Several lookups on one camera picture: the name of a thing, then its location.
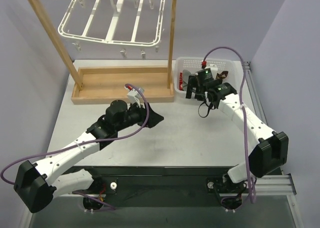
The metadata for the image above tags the white plastic basket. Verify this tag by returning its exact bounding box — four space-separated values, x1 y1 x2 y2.
173 57 242 100

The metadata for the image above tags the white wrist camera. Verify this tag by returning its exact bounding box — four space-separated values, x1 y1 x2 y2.
201 61 219 76
126 86 141 107

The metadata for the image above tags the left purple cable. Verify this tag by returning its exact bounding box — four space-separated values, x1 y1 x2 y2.
0 83 151 210

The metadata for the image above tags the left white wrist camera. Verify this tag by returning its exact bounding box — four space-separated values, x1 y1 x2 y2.
126 86 141 107

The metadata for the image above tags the grey striped sock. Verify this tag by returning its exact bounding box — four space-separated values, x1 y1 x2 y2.
182 70 193 86

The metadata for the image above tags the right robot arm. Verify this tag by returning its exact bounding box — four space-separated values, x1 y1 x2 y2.
181 68 289 192

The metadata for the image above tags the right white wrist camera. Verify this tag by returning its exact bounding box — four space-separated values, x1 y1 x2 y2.
201 61 219 76

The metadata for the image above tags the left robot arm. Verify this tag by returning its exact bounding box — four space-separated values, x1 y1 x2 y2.
13 100 164 213

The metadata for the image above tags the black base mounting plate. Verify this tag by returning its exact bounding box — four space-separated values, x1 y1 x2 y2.
80 166 248 209

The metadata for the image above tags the red patterned sock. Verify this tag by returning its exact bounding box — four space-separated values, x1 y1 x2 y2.
178 72 184 91

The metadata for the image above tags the brown argyle sock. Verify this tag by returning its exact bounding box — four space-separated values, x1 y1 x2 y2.
216 71 229 80

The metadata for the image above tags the wooden hanger rack stand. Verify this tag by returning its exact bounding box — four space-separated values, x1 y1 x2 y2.
28 0 177 105

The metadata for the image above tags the white plastic clip hanger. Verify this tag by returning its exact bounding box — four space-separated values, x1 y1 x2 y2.
57 0 166 59

